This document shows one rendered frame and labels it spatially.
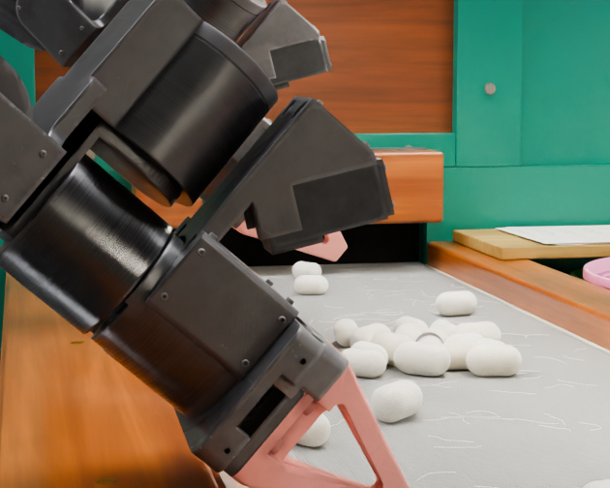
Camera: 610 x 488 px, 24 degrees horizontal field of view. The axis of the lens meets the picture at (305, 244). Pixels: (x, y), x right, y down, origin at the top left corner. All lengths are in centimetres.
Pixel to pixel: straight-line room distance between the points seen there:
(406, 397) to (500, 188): 69
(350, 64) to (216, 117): 87
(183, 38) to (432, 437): 30
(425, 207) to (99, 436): 75
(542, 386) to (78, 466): 37
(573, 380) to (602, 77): 63
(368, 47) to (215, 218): 88
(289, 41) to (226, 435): 46
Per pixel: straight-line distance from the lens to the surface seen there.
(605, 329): 103
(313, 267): 133
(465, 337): 97
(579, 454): 75
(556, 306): 111
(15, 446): 67
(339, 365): 55
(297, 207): 57
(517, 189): 147
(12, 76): 54
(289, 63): 96
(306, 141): 57
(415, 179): 138
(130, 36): 57
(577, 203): 150
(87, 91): 55
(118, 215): 56
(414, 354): 92
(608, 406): 86
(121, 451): 66
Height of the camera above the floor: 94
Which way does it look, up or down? 7 degrees down
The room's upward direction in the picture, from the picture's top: straight up
